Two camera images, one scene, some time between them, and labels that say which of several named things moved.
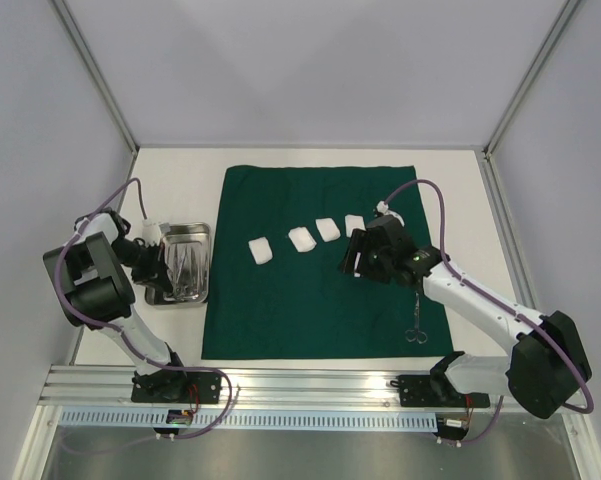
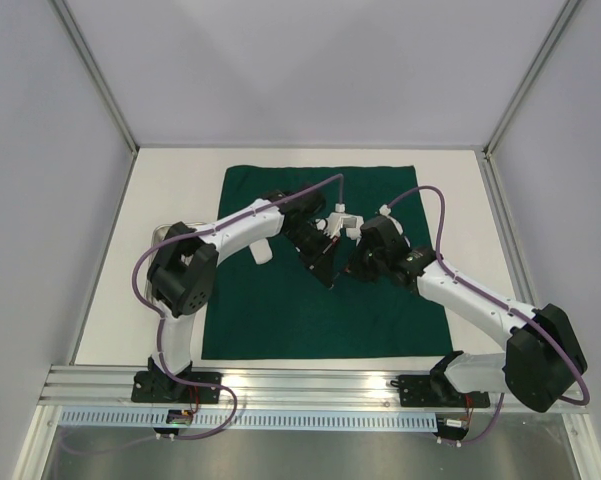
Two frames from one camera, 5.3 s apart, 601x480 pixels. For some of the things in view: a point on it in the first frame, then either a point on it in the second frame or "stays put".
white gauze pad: [260, 250] stays put
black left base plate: [179, 388] stays put
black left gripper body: [144, 261] → [314, 246]
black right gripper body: [360, 255] stays put
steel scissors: [416, 335] → [333, 281]
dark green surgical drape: [277, 289] stays put
